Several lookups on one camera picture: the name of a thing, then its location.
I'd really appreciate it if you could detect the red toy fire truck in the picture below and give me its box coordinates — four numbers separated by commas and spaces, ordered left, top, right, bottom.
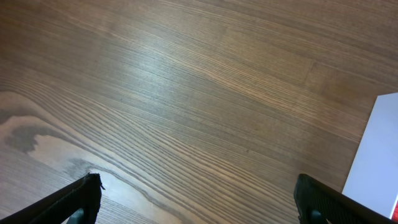
392, 203, 398, 222

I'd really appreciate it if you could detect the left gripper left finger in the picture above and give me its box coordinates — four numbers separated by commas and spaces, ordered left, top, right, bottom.
1, 173, 102, 224

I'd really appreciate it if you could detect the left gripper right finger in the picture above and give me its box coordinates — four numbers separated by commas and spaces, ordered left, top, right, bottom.
294, 174, 395, 224

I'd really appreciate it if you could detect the pink cardboard box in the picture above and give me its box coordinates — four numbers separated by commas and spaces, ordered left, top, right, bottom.
342, 93, 397, 219

